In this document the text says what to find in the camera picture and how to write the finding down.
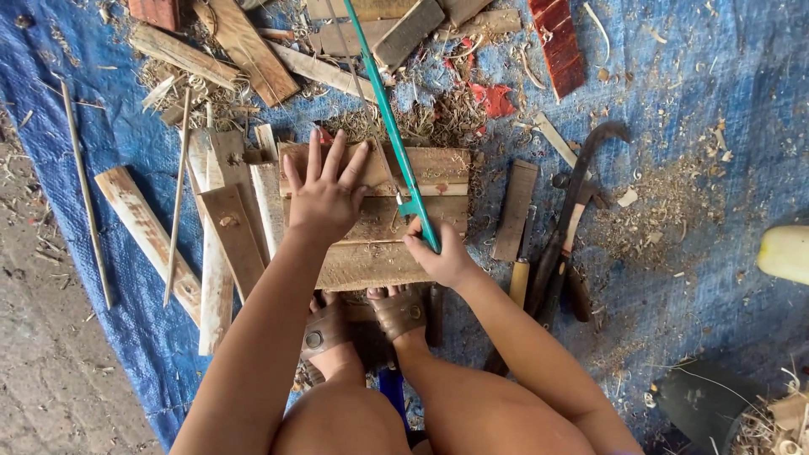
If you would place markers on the short pale wooden plank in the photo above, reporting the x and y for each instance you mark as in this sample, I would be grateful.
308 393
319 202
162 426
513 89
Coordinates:
268 196

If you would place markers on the person's left leg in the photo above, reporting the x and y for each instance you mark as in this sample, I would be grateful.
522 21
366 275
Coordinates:
341 417

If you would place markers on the pale yellow plastic container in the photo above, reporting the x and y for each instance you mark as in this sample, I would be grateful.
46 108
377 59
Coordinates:
787 254

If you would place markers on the plain brown wooden plank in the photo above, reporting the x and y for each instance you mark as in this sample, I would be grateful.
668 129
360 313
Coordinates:
232 161

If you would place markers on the wooden slat board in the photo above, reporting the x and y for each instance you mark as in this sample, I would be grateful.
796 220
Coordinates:
436 167

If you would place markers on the person's leg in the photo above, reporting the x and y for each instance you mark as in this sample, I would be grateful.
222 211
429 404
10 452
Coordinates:
480 417
341 417

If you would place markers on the red painted wooden plank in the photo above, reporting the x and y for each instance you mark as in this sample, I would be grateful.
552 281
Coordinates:
559 44

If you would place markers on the dark flat sheet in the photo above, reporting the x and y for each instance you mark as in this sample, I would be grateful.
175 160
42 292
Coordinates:
705 401

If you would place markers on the blue woven tarp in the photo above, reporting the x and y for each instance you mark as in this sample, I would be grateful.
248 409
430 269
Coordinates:
695 95

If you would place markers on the red paint scraps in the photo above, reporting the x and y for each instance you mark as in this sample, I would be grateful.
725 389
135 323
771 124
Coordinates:
496 100

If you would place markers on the heap of wood shavings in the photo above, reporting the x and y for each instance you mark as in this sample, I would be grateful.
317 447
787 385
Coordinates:
442 120

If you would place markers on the person's left hand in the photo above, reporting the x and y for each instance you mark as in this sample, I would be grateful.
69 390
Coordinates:
322 208

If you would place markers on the wide brown grained plank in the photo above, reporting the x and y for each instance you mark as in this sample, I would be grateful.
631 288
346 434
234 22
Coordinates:
253 50

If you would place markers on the pale narrow wooden plank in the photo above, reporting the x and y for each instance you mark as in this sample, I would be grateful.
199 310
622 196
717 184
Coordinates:
322 71

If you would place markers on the thin wooden stick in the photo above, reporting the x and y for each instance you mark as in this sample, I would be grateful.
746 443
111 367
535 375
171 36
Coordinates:
85 189
177 196

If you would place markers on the weathered light wooden plank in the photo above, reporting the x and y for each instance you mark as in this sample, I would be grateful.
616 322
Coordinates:
183 57

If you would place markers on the teal metal hacksaw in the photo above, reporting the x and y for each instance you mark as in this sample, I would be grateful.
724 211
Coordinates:
392 126

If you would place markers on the tan wooden plank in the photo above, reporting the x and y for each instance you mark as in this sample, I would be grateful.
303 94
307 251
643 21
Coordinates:
373 7

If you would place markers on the brown plank with knot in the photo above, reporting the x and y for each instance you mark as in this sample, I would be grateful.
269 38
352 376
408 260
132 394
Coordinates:
234 234

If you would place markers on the dark grey wooden block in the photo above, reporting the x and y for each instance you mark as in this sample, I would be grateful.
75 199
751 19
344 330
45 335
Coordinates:
409 31

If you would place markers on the heap of wood offcuts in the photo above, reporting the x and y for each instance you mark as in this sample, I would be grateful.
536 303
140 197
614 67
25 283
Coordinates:
780 423

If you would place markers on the person's right leg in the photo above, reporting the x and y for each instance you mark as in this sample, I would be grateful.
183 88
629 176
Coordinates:
480 417

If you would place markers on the person's right hand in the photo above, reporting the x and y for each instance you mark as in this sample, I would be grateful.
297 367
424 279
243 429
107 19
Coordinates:
449 262

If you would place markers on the long pale wooden plank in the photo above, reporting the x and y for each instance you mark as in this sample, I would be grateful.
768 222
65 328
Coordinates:
216 303

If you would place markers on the reddish brown wooden block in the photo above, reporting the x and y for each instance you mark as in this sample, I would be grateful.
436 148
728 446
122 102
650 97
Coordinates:
155 12

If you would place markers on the curved dark iron bar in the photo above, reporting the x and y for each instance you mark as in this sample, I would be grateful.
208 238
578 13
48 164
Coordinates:
572 196

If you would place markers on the whitewashed wooden plank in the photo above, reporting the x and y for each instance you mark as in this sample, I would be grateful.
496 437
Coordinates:
145 234

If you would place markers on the pale wood strip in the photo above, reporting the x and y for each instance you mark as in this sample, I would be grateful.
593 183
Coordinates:
559 142

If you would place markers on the brown leather sandal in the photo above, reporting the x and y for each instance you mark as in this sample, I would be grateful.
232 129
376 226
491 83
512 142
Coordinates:
398 313
323 332

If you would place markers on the small grey-brown wooden plank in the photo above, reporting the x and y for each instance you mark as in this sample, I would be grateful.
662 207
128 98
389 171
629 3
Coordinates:
515 212

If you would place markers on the long grey-brown wooden plank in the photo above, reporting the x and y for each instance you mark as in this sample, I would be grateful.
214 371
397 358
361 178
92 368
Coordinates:
486 22

